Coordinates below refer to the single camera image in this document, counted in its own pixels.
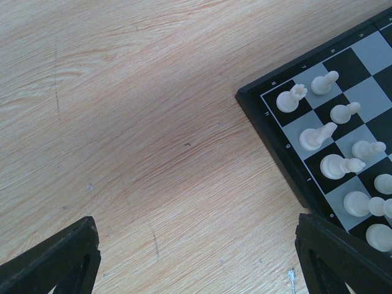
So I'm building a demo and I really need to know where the white bishop on board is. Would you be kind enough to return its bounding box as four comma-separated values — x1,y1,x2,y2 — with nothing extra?
320,154,366,179

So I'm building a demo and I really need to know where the black white chess board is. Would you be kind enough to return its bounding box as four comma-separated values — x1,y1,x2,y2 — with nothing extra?
236,9,391,256

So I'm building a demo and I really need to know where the white knight on board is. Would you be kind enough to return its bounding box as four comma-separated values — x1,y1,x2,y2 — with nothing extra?
299,122,337,151

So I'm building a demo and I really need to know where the white pawn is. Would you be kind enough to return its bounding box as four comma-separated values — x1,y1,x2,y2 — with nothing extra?
330,102,361,124
352,140,386,160
374,173,392,195
311,70,339,95

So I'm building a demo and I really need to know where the white king on board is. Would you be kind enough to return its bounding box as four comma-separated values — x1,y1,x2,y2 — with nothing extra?
366,224,392,252

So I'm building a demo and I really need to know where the white queen on board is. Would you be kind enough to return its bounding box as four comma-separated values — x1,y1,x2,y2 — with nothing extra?
342,190,392,219

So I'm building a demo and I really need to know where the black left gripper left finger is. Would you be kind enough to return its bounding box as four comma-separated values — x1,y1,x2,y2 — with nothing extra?
1,216,101,293

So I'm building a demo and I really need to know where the white rook on board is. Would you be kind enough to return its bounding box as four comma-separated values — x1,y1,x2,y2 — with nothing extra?
276,84,307,113

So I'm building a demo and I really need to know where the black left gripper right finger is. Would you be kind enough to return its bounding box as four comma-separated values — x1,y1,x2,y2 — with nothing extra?
295,213,391,293

